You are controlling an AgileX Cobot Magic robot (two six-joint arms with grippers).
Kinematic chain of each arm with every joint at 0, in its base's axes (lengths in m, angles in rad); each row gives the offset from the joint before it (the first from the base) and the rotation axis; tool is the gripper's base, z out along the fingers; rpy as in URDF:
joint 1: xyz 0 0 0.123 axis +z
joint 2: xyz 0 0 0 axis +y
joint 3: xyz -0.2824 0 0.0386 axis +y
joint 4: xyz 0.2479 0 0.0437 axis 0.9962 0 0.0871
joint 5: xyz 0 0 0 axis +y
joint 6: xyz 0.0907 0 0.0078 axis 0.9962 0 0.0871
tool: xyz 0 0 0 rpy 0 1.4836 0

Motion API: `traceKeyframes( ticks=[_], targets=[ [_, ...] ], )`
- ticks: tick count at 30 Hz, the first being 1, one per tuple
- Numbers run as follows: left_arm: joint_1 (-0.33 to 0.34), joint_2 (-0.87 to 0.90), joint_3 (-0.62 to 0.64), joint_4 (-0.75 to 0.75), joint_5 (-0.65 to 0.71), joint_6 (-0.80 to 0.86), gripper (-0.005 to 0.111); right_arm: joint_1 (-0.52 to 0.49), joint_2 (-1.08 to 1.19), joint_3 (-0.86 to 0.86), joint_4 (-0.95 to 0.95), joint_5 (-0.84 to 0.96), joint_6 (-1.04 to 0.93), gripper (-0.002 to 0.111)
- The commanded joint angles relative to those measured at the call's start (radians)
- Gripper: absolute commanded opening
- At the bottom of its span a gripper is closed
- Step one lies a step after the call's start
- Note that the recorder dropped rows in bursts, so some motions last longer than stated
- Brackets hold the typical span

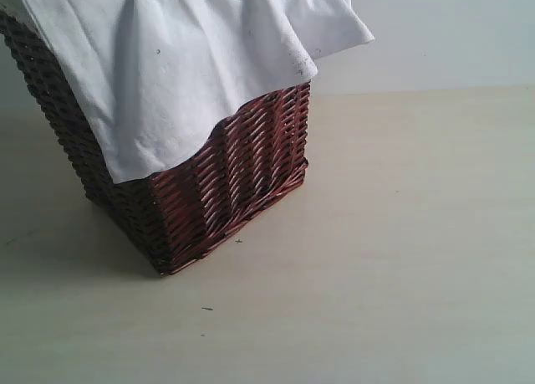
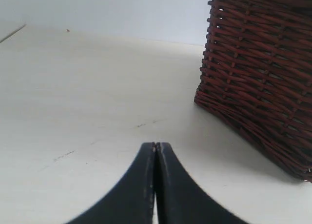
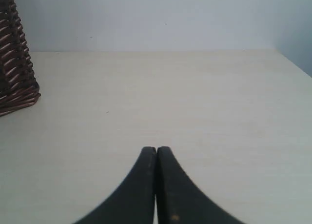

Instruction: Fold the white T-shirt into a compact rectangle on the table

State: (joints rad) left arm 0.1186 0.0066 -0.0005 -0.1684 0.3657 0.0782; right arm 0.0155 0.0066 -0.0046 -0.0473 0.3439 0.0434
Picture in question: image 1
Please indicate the white t-shirt red lettering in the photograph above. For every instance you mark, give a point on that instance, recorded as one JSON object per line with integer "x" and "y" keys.
{"x": 154, "y": 77}

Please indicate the brown wicker basket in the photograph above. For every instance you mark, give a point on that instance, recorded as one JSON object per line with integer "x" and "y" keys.
{"x": 177, "y": 217}

